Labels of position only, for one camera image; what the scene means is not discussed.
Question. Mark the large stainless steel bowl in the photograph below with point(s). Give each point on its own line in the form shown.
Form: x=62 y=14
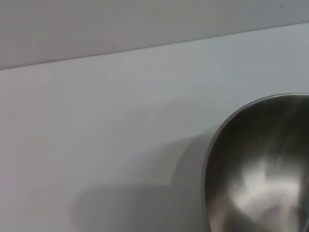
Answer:
x=256 y=169

